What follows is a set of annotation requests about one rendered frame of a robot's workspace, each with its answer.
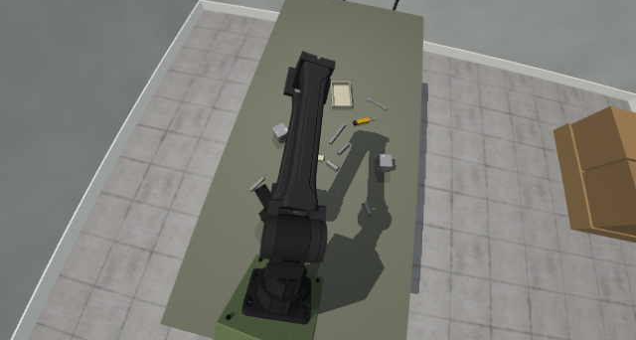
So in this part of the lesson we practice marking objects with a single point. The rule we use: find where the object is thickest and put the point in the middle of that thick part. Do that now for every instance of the beige open tray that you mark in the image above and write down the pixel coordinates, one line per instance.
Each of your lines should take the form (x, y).
(341, 97)

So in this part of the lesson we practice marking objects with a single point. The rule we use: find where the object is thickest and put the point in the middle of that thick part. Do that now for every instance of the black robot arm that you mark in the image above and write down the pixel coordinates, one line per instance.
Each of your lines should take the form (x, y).
(278, 291)

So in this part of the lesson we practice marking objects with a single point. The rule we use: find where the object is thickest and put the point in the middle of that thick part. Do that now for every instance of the yellow-handled screwdriver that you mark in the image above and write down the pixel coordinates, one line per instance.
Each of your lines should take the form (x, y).
(361, 121)

